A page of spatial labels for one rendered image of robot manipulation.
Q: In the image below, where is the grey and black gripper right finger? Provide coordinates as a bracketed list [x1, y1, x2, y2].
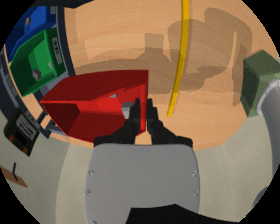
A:
[147, 98, 193, 148]

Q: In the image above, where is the green open bin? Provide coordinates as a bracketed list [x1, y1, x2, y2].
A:
[9, 27, 66, 97]

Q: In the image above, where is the red bin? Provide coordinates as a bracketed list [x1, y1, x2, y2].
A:
[40, 70, 149, 143]

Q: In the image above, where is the blue open bin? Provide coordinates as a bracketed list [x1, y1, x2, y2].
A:
[5, 6, 56, 63]

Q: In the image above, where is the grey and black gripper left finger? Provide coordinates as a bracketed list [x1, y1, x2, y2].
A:
[93, 98, 140, 147]

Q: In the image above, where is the grey metal shelf rack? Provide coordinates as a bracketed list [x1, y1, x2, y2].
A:
[0, 7, 76, 139]

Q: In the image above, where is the yellow bar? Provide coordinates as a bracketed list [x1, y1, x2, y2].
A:
[167, 0, 189, 117]

